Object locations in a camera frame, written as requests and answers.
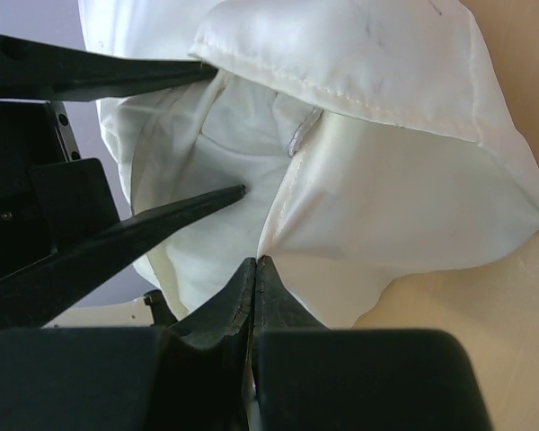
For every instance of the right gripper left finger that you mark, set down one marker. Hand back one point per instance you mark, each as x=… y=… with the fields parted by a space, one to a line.
x=186 y=377

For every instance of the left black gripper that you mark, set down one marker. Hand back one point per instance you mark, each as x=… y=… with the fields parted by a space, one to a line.
x=51 y=198

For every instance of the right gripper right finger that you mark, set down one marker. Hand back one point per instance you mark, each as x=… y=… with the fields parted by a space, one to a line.
x=309 y=377

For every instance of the cream pillowcase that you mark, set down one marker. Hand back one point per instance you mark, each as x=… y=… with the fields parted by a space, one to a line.
x=414 y=164

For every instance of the white pillow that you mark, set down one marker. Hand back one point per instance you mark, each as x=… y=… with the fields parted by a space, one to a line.
x=182 y=142

